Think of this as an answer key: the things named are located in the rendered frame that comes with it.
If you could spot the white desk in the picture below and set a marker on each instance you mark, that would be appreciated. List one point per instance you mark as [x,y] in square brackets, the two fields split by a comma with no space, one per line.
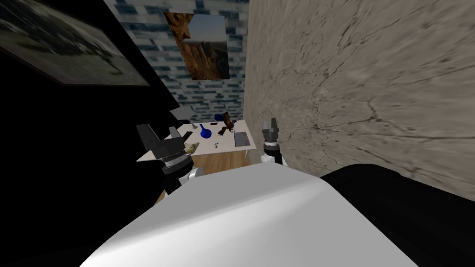
[207,146]

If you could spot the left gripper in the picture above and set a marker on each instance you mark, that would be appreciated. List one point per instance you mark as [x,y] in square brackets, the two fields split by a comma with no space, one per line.
[169,147]

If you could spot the brown figurine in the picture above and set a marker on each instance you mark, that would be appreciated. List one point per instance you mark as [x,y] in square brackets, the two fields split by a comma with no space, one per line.
[227,124]

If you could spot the blue vase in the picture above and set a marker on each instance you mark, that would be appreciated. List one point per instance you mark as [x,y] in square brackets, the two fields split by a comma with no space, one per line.
[205,133]

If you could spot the grey desk lamp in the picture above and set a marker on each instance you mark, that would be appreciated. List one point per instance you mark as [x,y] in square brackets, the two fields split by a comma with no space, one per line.
[182,112]

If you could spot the grey laptop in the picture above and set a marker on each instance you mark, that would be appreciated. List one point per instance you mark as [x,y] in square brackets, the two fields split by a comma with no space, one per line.
[242,139]

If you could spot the canyon wall picture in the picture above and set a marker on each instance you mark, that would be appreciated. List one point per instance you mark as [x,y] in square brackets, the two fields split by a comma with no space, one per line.
[204,48]

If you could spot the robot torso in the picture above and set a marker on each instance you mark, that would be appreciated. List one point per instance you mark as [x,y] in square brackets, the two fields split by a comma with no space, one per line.
[252,222]

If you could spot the dark framed wall picture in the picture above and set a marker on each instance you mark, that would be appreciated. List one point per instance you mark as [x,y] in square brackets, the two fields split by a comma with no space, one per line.
[63,44]

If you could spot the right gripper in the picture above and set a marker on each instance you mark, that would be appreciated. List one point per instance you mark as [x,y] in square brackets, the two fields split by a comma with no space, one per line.
[271,135]

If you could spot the yellowish book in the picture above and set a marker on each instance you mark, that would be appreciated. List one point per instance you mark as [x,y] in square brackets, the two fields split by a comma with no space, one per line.
[192,147]

